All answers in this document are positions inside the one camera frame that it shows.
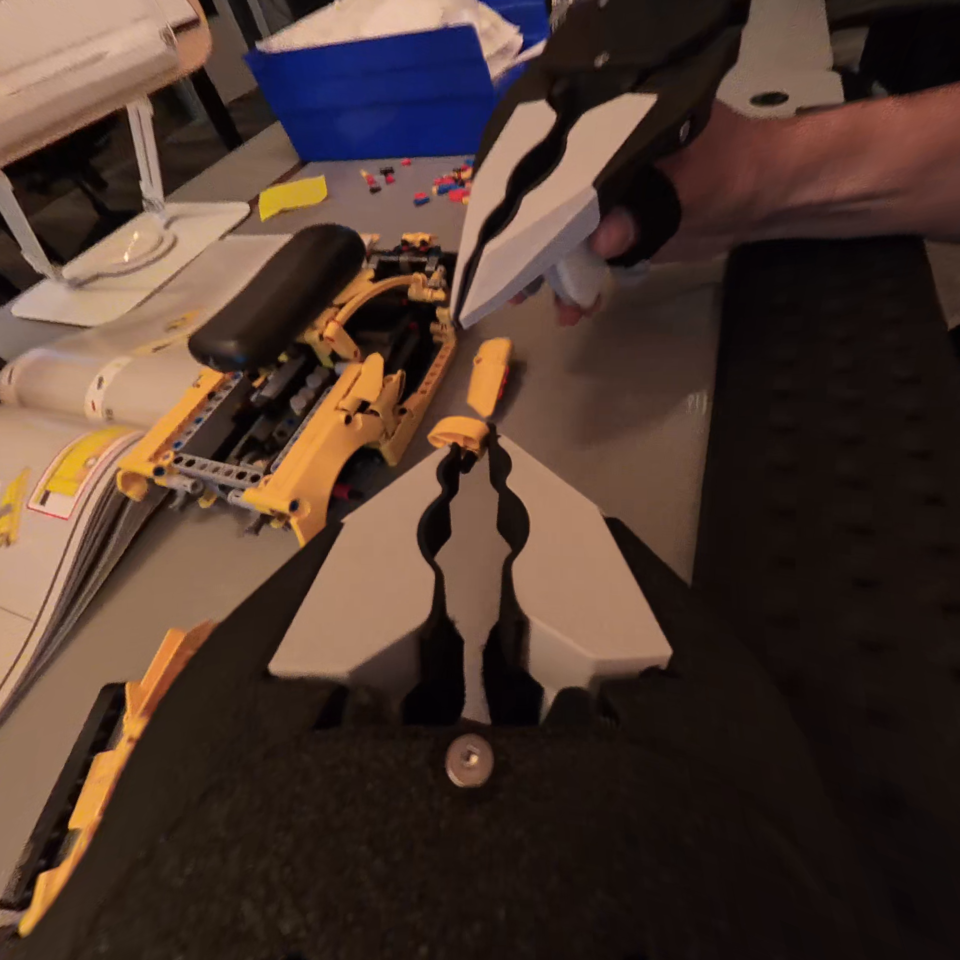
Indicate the pile of small coloured pins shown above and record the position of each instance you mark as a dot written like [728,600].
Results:
[442,187]

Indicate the yellow brick toy car model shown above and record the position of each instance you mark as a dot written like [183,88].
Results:
[315,450]

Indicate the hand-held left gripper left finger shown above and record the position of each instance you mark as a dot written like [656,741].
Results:
[360,600]

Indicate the yellow paper scrap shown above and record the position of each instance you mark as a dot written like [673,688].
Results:
[292,197]

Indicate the blue plastic bin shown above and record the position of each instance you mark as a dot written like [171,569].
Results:
[375,97]

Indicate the small yellow curved panel brick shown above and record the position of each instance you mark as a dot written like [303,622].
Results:
[457,433]

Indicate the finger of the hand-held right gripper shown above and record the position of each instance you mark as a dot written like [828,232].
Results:
[495,165]
[555,217]

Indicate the long black beam brick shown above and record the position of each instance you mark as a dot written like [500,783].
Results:
[60,787]

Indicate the building instruction booklet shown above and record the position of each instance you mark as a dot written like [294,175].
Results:
[45,540]

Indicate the person's right hand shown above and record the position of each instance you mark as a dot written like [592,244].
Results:
[712,187]

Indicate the instruction sheet on stand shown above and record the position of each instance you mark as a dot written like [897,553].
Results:
[135,262]

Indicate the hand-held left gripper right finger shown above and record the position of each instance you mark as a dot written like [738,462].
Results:
[592,592]

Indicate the pile of yellow bricks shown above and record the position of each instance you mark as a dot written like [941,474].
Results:
[105,772]

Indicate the grey desk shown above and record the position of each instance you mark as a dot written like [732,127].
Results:
[615,390]

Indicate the black foam capsule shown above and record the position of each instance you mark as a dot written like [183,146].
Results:
[277,292]

